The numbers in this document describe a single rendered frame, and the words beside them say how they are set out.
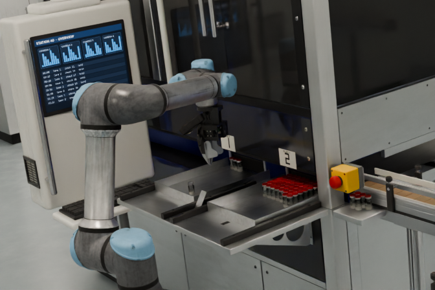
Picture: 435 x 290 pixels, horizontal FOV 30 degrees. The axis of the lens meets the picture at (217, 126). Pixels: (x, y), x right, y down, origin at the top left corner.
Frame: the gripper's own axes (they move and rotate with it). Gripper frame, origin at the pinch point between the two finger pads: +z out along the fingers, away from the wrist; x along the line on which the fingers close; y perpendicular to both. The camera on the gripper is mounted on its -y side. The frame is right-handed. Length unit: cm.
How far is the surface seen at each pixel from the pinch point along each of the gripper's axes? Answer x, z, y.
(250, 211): -6.0, 14.5, 17.8
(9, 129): 289, 87, -384
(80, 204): -1, 21, -59
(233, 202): -0.2, 14.5, 8.4
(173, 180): 12.6, 13.1, -23.8
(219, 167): 31.7, 14.0, -15.0
